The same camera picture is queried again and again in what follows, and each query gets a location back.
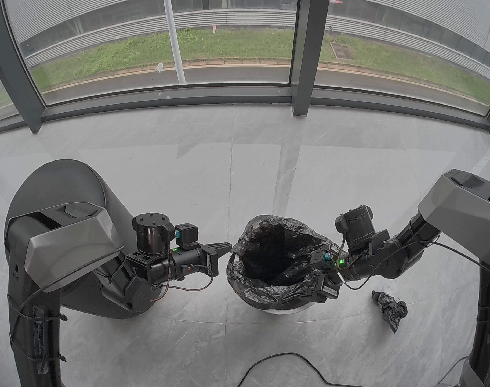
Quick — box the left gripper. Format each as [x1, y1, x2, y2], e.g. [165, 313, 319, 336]
[170, 245, 220, 278]

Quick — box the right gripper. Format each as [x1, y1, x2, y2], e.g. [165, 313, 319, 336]
[315, 256, 350, 303]

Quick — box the black plastic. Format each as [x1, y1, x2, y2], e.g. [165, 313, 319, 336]
[371, 290, 408, 334]

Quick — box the black plastic bag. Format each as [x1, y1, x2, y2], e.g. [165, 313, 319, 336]
[227, 215, 342, 309]

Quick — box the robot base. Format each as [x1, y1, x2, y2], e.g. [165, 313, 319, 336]
[459, 359, 485, 387]

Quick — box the white trash bin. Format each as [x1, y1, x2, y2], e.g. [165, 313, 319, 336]
[228, 252, 316, 316]

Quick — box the window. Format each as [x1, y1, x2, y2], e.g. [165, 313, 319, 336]
[0, 0, 490, 140]

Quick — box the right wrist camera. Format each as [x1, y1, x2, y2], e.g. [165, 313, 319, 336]
[311, 248, 334, 266]

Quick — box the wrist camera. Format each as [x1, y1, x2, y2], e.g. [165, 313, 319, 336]
[174, 223, 199, 252]
[311, 248, 334, 266]

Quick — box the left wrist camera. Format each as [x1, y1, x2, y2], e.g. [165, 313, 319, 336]
[174, 223, 199, 252]

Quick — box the black cable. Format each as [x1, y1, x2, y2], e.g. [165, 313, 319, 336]
[442, 357, 469, 384]
[237, 352, 346, 387]

